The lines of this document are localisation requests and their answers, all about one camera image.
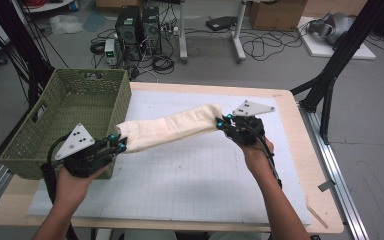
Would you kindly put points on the small white power supply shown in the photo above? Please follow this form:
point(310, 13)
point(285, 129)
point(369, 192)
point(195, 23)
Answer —
point(110, 51)

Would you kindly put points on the brown cardboard box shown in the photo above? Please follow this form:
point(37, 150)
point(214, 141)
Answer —
point(276, 15)

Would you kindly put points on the person's right hand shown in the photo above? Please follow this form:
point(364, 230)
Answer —
point(256, 160)

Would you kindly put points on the grey headset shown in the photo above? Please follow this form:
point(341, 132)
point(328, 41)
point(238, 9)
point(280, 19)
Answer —
point(336, 26)

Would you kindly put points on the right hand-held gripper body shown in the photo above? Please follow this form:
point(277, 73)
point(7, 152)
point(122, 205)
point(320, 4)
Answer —
point(246, 128)

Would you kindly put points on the large black computer tower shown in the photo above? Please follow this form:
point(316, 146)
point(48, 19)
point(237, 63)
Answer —
point(129, 31)

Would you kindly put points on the slim black computer tower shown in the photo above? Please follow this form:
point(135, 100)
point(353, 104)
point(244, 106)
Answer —
point(151, 30)

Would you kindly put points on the grey tape piece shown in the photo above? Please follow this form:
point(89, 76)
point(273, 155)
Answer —
point(326, 186)

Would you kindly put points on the black metal frame stand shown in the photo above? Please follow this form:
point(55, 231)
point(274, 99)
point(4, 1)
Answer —
point(343, 50)
point(23, 50)

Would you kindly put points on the person's left hand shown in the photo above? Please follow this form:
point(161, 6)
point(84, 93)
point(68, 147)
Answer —
point(73, 190)

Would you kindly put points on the flat black device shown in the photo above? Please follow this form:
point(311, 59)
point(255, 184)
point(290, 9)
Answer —
point(220, 23)

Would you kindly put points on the white floor board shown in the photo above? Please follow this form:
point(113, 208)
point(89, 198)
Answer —
point(323, 50)

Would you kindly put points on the white desk leg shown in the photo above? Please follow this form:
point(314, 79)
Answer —
point(237, 36)
point(182, 33)

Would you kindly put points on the clear plastic bag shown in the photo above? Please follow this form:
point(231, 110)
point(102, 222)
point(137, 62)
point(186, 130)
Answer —
point(66, 25)

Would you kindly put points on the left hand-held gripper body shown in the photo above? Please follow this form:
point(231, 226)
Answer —
point(80, 160)

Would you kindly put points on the green woven basket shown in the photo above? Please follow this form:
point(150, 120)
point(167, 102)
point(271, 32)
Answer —
point(46, 110)

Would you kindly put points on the thin wooden stick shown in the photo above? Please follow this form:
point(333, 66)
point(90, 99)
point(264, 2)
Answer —
point(318, 216)

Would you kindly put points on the white grid mat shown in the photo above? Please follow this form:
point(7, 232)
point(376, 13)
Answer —
point(196, 173)

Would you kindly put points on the cream printed cloth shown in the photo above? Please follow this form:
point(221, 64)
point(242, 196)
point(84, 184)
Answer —
point(170, 128)

